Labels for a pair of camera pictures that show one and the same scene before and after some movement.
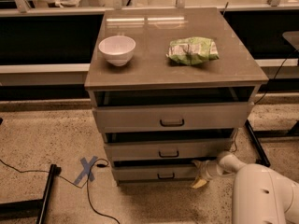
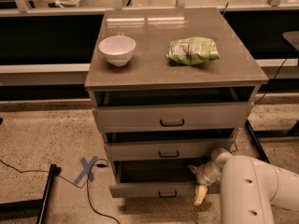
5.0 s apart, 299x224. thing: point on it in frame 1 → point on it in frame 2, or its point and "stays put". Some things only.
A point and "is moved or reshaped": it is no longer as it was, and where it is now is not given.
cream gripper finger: [200, 183] → [201, 191]
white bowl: [118, 49] stays put
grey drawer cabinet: [169, 90] stays put
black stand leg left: [31, 207] stays put
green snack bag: [192, 50] stays put
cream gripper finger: [199, 164] → [193, 169]
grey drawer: [174, 118] stays put
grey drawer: [166, 148] stays put
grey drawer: [156, 174] is moved or reshaped
